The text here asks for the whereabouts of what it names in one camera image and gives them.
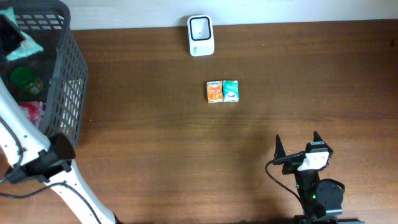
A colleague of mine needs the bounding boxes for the teal pouch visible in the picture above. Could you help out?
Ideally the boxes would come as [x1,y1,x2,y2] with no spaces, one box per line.
[1,7,44,61]

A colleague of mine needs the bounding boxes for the green lid glass jar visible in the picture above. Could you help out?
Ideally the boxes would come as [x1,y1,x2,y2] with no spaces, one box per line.
[10,67,44,95]

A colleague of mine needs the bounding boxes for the red purple snack package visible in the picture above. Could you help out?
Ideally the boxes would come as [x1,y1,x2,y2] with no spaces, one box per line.
[18,101,46,128]

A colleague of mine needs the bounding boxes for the teal tissue pack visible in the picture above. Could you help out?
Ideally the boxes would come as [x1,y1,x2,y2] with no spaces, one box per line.
[223,80,239,102]

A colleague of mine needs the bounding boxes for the orange tissue pack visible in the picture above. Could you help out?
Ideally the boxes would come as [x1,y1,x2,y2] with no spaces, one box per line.
[206,80,223,103]

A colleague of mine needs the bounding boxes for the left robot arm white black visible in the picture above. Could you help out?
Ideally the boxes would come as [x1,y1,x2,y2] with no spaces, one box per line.
[1,6,118,223]

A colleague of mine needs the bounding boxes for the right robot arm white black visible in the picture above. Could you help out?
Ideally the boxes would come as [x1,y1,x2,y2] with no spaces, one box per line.
[265,132,362,224]

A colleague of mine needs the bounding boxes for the grey plastic mesh basket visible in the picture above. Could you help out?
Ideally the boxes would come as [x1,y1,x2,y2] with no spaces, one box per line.
[1,1,88,147]

